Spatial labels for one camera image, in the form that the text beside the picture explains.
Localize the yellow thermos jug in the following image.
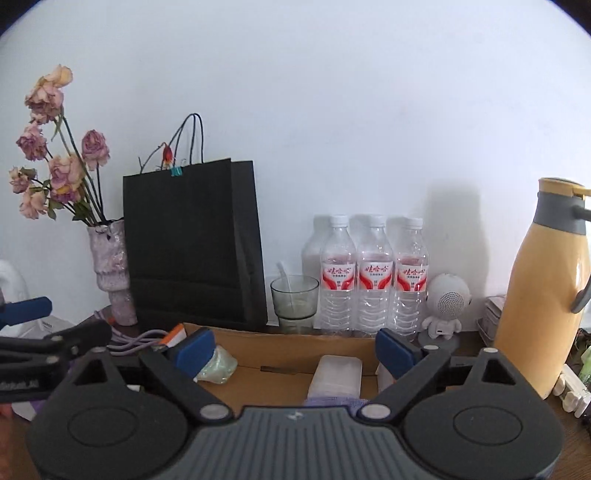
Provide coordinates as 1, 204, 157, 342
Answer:
494, 178, 590, 399

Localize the dried pink rose bouquet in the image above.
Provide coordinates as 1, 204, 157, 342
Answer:
9, 65, 110, 227

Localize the black paper shopping bag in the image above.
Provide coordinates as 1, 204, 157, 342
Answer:
123, 113, 267, 331

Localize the green crumpled plastic bag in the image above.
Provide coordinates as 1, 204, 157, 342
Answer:
193, 345, 238, 385

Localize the glass cup with straw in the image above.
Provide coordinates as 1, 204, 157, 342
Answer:
270, 262, 320, 335

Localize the white purple ceramic vase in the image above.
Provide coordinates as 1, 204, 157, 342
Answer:
88, 219, 137, 327

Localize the white detergent jug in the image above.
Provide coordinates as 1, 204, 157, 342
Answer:
0, 260, 30, 337

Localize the middle water bottle red label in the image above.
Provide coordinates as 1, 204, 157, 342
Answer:
356, 215, 394, 336

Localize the white astronaut speaker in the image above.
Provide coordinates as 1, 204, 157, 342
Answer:
418, 274, 472, 352

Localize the small green spray bottle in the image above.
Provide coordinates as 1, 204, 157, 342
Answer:
578, 346, 591, 385

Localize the red cardboard box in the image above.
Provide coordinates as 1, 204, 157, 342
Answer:
200, 328, 379, 414

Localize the purple cloth in box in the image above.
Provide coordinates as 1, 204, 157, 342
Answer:
303, 395, 368, 417

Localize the right water bottle red label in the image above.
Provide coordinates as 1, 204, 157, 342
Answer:
393, 218, 429, 338

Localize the white plastic case in box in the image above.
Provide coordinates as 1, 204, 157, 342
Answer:
308, 355, 363, 399

